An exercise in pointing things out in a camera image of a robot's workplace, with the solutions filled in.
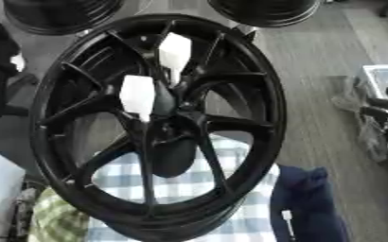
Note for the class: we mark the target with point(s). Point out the black spoked wheel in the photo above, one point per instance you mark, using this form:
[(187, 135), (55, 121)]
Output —
[(233, 56)]

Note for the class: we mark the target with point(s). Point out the black round wheel rim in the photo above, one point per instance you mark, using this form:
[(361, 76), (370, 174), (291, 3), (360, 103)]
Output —
[(263, 12), (59, 19)]

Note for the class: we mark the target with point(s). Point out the dark blue bag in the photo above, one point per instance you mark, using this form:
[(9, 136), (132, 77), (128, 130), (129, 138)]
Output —
[(307, 201)]

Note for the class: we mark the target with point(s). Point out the green checked cloth bundle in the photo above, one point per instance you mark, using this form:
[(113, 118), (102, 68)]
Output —
[(56, 220)]

